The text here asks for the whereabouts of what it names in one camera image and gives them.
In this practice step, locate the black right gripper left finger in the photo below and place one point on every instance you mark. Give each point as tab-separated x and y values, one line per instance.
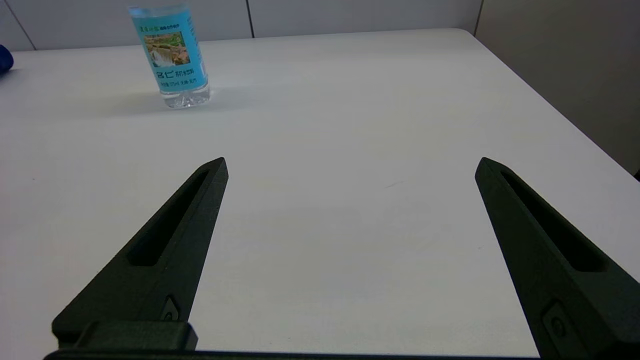
165	270

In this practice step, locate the clear water bottle blue label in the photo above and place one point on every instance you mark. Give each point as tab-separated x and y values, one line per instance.
172	55

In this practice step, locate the blue object at edge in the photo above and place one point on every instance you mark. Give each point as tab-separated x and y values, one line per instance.
4	59

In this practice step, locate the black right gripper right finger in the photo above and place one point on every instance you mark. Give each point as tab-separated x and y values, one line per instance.
540	260

